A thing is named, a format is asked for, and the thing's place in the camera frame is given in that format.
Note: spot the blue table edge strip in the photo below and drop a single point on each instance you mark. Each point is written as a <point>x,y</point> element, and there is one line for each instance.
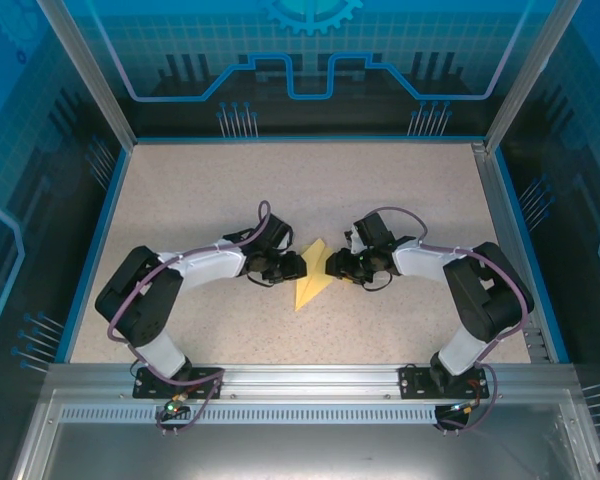
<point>515,200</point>
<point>96,250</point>

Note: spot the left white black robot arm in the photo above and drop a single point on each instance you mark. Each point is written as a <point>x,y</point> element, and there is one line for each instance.
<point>135,300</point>

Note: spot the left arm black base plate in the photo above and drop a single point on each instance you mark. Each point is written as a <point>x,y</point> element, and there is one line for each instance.
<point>145,387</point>

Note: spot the aluminium side rail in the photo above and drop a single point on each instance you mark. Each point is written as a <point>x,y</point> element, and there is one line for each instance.
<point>497,200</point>

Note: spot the grey metal panel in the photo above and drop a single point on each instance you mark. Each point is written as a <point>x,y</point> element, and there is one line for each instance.
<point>305,455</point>

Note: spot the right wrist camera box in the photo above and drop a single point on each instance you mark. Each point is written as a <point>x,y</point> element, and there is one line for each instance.
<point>354,242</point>

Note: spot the yellow paper sheet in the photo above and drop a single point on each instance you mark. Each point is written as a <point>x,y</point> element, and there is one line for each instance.
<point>315,265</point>

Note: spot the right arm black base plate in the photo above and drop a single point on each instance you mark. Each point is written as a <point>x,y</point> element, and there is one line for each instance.
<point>412,385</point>

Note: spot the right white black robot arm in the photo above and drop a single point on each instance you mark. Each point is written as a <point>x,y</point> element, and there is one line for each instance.
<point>490,295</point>

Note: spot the aluminium frame post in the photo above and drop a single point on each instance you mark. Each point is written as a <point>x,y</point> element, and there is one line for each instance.
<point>87,75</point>
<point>530,75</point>

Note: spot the aluminium mounting rail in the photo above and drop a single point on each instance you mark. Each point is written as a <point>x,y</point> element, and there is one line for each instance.
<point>310,380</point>

